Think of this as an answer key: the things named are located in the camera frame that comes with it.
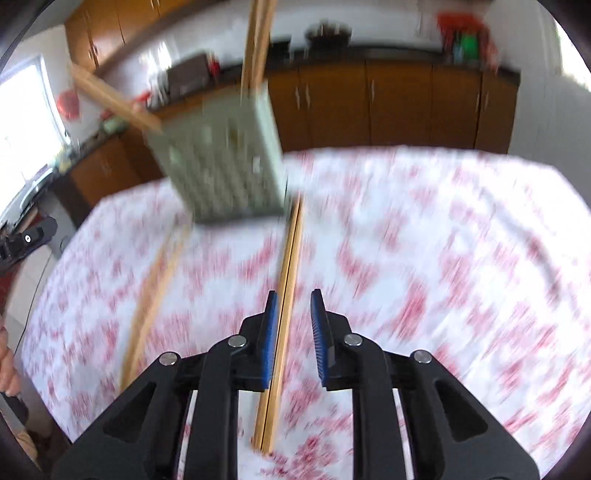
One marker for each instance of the green box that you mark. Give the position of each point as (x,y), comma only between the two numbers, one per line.
(470,50)

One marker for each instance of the red hanging plastic bag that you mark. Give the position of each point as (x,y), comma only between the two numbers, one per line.
(69,104)

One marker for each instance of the black kitchen countertop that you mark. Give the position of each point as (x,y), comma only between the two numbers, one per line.
(392,54)

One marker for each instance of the pile of bamboo chopsticks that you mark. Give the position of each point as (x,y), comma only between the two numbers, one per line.
(159,295)

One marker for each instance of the sliding glass window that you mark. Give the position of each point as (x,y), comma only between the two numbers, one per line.
(27,115)

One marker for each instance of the green plastic basin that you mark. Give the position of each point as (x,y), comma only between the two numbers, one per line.
(113,125)

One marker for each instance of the person's left hand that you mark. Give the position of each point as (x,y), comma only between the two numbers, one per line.
(8,374)

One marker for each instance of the pink floral tablecloth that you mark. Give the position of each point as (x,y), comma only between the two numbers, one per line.
(415,258)

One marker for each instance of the wooden base cabinets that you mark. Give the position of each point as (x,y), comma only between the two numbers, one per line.
(401,106)

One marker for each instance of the green perforated utensil holder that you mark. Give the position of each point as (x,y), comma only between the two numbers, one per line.
(221,157)

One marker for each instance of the dark cutting board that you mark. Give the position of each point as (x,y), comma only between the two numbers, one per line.
(187,76)

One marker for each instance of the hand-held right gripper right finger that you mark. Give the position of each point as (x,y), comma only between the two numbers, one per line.
(321,341)

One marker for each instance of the wooden wall cabinets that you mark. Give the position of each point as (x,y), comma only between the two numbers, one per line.
(106,23)

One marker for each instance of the pot with metal lid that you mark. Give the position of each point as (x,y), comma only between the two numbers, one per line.
(328,34)

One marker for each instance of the crumpled red plastic bag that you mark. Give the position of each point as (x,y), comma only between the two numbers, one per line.
(457,23)

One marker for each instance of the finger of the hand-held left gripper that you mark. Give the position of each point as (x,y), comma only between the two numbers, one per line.
(27,240)

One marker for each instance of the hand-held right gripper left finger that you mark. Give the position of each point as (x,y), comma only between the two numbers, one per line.
(267,341)

